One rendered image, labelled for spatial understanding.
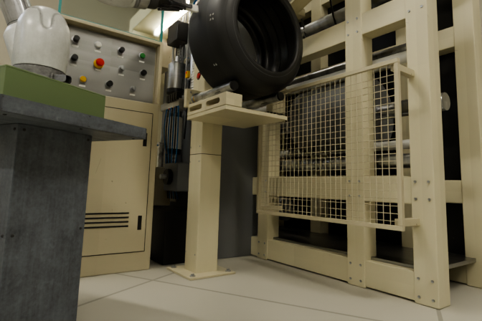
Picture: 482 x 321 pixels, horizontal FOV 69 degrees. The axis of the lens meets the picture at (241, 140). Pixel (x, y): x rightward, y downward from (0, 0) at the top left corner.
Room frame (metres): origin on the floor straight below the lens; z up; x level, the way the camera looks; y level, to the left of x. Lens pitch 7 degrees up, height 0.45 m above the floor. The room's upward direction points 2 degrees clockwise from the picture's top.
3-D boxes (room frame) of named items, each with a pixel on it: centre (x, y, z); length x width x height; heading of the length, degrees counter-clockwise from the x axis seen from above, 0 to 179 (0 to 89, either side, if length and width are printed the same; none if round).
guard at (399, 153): (1.74, -0.37, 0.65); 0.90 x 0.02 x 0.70; 36
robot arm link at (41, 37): (1.13, 0.68, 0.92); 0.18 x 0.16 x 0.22; 35
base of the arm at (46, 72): (1.11, 0.65, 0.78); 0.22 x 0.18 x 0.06; 69
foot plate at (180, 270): (1.93, 0.19, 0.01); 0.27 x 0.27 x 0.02; 36
